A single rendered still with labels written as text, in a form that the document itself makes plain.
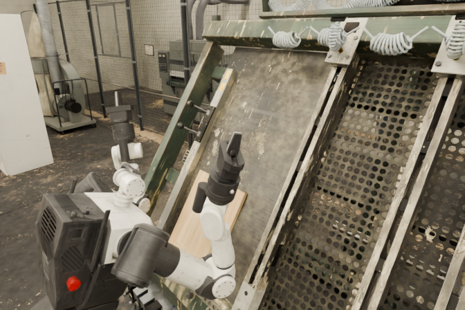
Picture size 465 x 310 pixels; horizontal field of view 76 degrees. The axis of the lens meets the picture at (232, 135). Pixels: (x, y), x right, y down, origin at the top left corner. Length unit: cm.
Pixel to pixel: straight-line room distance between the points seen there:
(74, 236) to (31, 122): 404
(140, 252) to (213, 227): 21
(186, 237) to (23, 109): 374
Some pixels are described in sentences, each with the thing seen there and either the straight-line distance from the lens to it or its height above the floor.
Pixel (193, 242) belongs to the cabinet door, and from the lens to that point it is 145.
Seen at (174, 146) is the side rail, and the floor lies 126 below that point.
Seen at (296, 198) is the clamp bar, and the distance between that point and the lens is 114.
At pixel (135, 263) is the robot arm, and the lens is 88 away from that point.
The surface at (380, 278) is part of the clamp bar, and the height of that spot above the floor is 123.
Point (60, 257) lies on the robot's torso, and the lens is 97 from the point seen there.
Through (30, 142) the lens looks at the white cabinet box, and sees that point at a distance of 499.
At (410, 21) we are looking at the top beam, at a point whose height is 192.
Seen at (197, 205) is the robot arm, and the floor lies 140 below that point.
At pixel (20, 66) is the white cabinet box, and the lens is 480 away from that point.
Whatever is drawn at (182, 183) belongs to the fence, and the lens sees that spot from 153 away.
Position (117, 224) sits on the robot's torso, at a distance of 97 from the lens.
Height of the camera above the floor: 190
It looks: 20 degrees down
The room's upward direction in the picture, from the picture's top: straight up
